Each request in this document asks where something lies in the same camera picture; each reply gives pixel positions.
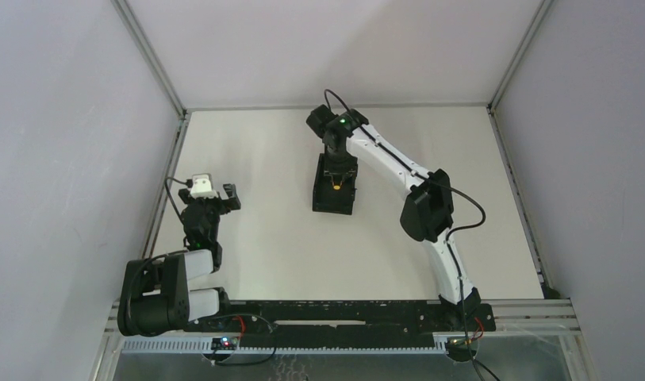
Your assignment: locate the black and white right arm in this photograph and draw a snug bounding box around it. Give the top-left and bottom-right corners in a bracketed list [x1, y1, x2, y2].
[306, 105, 481, 318]

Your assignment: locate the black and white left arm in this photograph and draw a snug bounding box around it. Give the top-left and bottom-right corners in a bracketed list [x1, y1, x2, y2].
[117, 179, 241, 337]

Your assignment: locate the black plastic bin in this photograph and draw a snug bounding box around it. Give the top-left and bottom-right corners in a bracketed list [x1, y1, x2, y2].
[312, 153, 356, 215]

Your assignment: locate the left control circuit board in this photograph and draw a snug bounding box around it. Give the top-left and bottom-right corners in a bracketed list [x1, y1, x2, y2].
[210, 337, 240, 352]

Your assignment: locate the control circuit board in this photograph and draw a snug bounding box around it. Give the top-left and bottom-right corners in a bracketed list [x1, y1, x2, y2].
[210, 337, 240, 352]
[445, 339, 477, 363]

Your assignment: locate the right control circuit board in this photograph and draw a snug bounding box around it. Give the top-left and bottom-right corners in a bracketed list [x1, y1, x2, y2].
[445, 339, 477, 363]

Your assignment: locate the black left camera cable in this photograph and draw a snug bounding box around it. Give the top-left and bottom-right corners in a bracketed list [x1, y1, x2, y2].
[164, 176, 193, 225]

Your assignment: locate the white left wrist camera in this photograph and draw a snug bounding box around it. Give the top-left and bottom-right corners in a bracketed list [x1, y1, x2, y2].
[190, 173, 219, 199]

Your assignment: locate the slotted grey cable duct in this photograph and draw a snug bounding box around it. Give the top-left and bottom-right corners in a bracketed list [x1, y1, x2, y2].
[121, 337, 446, 355]

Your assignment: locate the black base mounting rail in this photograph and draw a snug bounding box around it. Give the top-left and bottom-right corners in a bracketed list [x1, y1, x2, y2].
[185, 300, 497, 348]

